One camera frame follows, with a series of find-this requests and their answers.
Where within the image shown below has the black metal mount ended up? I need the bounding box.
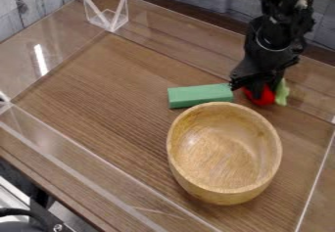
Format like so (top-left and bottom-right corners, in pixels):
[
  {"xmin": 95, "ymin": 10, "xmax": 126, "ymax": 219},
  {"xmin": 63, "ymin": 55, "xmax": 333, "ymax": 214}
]
[{"xmin": 30, "ymin": 198, "xmax": 78, "ymax": 232}]

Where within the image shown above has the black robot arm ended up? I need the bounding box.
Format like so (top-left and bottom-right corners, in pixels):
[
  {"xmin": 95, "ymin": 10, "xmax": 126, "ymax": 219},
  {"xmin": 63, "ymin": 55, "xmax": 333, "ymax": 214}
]
[{"xmin": 231, "ymin": 0, "xmax": 315, "ymax": 106}]

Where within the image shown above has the clear acrylic corner bracket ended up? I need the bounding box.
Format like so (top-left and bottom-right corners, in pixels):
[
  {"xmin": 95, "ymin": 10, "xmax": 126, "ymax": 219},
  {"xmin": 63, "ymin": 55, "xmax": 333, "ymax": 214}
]
[{"xmin": 83, "ymin": 0, "xmax": 130, "ymax": 32}]

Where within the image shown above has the clear acrylic enclosure wall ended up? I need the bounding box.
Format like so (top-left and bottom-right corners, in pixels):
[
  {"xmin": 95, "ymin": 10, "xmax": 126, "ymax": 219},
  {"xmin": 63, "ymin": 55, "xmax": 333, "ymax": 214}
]
[{"xmin": 0, "ymin": 0, "xmax": 335, "ymax": 232}]

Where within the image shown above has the green rectangular block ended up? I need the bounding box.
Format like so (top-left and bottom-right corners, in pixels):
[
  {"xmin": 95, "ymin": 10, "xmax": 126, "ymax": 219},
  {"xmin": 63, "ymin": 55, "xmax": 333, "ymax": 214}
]
[{"xmin": 167, "ymin": 83, "xmax": 234, "ymax": 109}]

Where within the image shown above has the red felt strawberry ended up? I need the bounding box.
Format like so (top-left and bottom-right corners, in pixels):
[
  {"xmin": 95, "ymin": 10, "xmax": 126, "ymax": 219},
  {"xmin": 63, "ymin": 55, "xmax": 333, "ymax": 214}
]
[{"xmin": 242, "ymin": 79, "xmax": 291, "ymax": 106}]

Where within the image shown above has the wooden bowl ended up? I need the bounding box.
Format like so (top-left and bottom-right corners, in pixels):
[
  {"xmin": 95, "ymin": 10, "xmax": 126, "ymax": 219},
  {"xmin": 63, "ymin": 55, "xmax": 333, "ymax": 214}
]
[{"xmin": 167, "ymin": 102, "xmax": 283, "ymax": 206}]

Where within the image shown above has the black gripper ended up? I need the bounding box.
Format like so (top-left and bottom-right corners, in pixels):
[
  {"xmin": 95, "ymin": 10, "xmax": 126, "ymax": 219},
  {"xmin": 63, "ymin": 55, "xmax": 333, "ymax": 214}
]
[{"xmin": 230, "ymin": 43, "xmax": 302, "ymax": 100}]

